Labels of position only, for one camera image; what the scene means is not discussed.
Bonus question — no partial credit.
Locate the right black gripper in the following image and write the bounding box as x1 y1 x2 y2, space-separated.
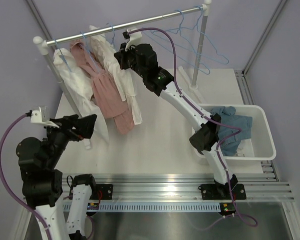
115 41 147 80

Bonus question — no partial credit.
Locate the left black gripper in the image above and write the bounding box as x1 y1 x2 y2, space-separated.
42 113 97 168

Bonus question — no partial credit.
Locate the white ruffled blouse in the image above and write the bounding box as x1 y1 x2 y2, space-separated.
90 34 143 125

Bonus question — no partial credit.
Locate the blue hanger of blouse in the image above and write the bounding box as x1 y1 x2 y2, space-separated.
106 22 115 48

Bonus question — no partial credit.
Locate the blue denim skirt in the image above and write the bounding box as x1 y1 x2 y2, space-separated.
210 106 253 157

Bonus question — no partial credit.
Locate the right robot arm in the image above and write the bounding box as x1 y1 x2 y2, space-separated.
114 43 238 199

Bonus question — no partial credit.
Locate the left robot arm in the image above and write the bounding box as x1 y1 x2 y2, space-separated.
16 110 98 240

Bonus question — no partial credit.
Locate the white shirt on hanger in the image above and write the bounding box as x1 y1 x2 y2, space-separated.
53 48 109 143

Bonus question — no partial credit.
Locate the blue hanger of dress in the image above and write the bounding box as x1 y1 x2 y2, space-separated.
80 32 101 73

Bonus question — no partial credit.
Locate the blue hanger of shirt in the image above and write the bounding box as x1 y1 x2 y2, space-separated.
53 38 72 72

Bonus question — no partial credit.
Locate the pink dress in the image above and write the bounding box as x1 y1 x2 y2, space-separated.
70 40 134 135

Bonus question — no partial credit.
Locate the metal clothes rack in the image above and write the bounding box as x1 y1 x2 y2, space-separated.
33 0 211 114

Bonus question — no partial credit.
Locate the white plastic basket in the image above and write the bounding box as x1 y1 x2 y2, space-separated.
191 104 277 166

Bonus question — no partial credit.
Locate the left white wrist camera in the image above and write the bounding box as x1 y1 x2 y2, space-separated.
30 106 59 128

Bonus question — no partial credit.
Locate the white slotted cable duct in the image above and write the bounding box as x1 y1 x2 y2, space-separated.
62 202 222 213

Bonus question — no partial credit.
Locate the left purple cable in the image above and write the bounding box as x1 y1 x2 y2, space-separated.
0 112 95 240

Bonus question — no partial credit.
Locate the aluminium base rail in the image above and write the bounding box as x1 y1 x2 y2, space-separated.
23 174 294 204

